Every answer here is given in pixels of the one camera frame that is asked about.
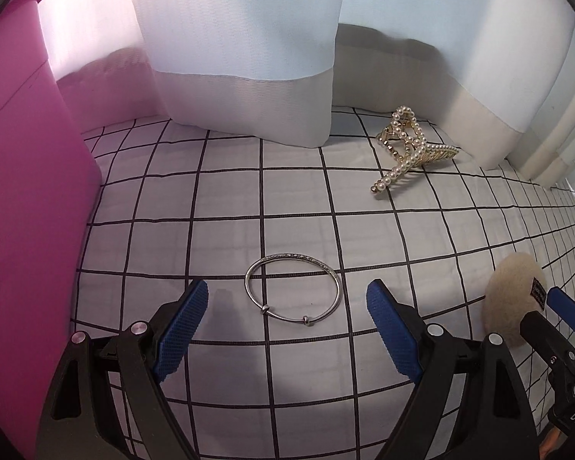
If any beige powder puff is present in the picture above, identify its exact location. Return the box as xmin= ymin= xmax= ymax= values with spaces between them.
xmin=484 ymin=251 xmax=548 ymax=348

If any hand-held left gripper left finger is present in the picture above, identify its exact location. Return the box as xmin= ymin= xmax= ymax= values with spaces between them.
xmin=36 ymin=279 xmax=209 ymax=460

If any gold pearl hair claw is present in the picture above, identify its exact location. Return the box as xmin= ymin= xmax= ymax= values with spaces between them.
xmin=370 ymin=105 xmax=460 ymax=196

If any pink plastic tub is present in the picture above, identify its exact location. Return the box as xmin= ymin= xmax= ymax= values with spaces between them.
xmin=0 ymin=0 xmax=104 ymax=460

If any pale blue white curtain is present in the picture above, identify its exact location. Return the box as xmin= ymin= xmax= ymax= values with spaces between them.
xmin=38 ymin=0 xmax=575 ymax=192

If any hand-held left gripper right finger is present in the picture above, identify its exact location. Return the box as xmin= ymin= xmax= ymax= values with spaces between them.
xmin=366 ymin=279 xmax=540 ymax=460

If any silver bangle with beads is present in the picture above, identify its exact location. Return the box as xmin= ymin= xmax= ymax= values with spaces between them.
xmin=245 ymin=252 xmax=342 ymax=323

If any person's right hand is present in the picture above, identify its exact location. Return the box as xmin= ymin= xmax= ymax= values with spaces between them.
xmin=538 ymin=436 xmax=564 ymax=460

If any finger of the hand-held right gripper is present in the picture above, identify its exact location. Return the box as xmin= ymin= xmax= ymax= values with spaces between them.
xmin=520 ymin=286 xmax=575 ymax=384

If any white black grid tablecloth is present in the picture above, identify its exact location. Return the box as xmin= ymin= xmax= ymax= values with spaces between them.
xmin=69 ymin=105 xmax=575 ymax=460

